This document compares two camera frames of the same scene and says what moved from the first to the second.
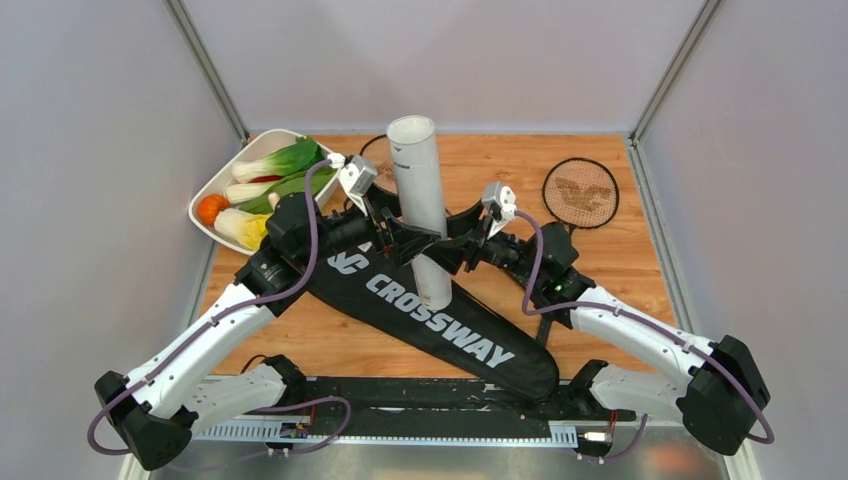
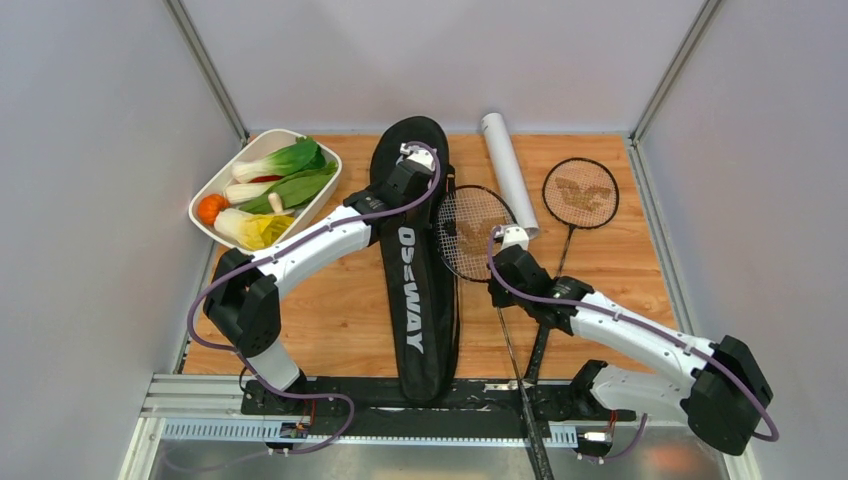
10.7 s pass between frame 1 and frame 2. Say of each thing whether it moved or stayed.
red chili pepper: stayed
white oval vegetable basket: stayed
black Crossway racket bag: moved
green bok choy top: stayed
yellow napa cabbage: stayed
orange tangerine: stayed
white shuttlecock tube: moved
